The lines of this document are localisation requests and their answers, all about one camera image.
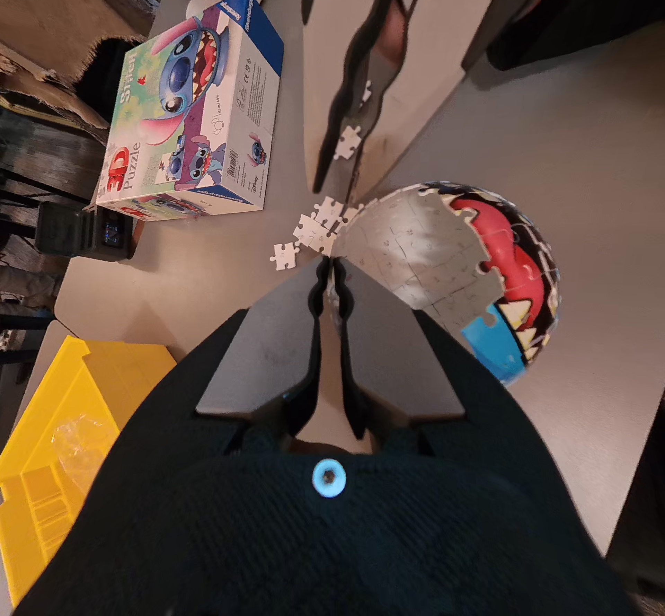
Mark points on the black device with small screen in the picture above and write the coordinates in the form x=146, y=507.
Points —
x=78, y=231

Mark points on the cartoon printed puzzle box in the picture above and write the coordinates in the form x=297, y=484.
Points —
x=197, y=106

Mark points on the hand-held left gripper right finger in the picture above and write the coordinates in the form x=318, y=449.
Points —
x=405, y=361

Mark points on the yellow plastic bin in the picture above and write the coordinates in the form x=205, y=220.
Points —
x=62, y=377

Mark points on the person's right hand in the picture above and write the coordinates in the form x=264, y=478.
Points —
x=396, y=28

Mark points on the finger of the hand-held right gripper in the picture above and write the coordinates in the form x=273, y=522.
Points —
x=447, y=28
x=337, y=13

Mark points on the blue puzzle ball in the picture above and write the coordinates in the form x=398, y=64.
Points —
x=441, y=273

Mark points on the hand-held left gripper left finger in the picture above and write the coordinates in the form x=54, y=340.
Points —
x=260, y=361

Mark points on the person's right forearm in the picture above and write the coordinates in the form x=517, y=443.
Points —
x=613, y=3

